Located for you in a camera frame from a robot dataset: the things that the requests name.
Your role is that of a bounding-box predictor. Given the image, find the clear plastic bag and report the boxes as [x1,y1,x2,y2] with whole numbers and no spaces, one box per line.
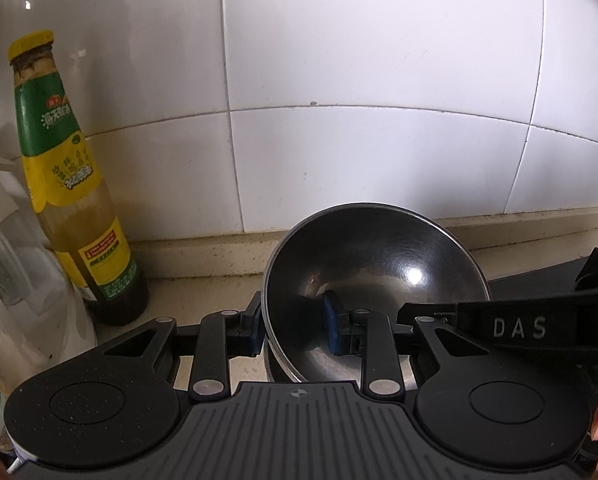
[0,158,98,387]

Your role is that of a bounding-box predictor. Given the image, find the black gas stove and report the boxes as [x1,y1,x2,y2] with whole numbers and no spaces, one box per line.
[489,249,598,301]

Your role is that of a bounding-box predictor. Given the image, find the large steel bowl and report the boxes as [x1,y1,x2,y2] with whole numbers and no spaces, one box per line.
[262,203,491,382]

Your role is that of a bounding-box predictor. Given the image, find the yellow cap cooking wine bottle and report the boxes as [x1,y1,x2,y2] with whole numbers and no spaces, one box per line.
[8,29,148,326]

